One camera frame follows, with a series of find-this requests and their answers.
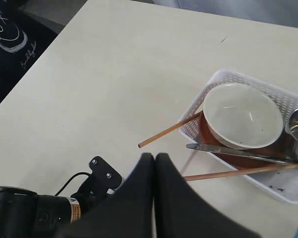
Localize wooden chopstick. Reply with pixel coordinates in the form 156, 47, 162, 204
138, 111, 202, 148
183, 164, 298, 181

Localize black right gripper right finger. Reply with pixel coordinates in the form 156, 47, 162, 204
154, 153, 260, 238

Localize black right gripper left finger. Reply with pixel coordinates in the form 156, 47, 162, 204
56, 153, 154, 238

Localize stainless steel knife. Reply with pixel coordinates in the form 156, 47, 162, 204
186, 143, 298, 164

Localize brown wooden plate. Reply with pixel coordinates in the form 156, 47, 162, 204
198, 111, 289, 171

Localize black cable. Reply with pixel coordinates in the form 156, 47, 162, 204
54, 172, 92, 196

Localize white floral ceramic bowl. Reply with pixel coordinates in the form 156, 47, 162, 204
202, 83, 284, 150

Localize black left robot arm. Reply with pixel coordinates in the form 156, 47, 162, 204
0, 156, 124, 238

